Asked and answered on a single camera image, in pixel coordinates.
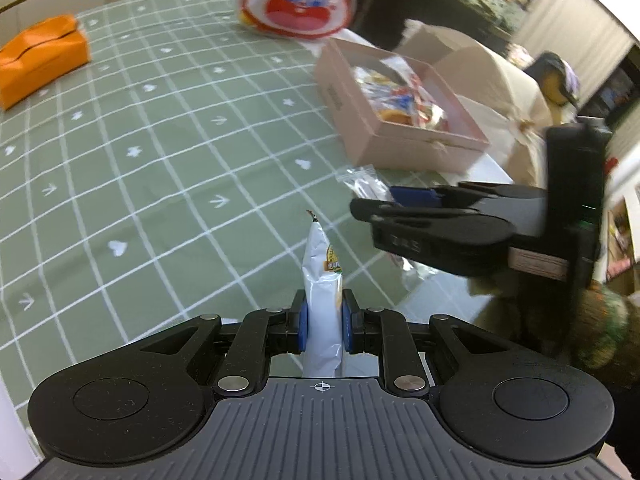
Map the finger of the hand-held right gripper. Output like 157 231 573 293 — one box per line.
350 197 519 281
389 181 547 237

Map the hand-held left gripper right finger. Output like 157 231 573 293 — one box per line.
341 290 506 397

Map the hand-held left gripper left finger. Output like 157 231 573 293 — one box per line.
142 290 311 397

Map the silver grey snack packet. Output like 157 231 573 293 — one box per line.
299 209 347 379

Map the clear bar packet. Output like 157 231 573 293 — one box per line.
336 165 441 286

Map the pink cardboard box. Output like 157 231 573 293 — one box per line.
314 37 490 171

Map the pile of assorted snack packets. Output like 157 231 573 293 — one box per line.
352 57 451 133

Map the cream covered chair with flower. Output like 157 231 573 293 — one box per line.
395 19 551 186

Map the white curtain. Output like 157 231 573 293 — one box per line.
515 0 640 73

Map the green checked tablecloth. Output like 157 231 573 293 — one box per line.
0 0 501 406

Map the orange tissue box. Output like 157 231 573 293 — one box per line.
0 15 92 111

